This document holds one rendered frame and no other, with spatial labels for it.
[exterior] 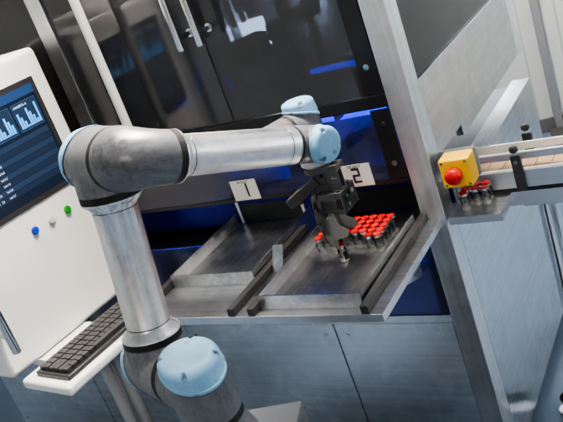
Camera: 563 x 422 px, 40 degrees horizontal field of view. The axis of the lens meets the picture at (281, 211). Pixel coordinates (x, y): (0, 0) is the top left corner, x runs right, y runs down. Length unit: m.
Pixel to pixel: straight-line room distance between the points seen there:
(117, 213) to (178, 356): 0.28
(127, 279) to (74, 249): 0.83
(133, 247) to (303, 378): 1.09
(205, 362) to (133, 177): 0.35
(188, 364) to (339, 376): 1.00
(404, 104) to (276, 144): 0.45
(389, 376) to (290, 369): 0.33
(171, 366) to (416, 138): 0.79
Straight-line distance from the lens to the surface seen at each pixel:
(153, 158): 1.29
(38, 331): 2.20
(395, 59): 1.76
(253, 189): 2.07
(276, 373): 2.43
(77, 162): 1.38
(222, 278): 1.92
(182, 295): 1.97
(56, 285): 2.22
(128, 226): 1.42
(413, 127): 1.80
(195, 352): 1.41
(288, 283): 1.81
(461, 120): 2.06
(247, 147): 1.39
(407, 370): 2.20
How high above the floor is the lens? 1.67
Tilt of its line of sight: 21 degrees down
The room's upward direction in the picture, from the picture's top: 20 degrees counter-clockwise
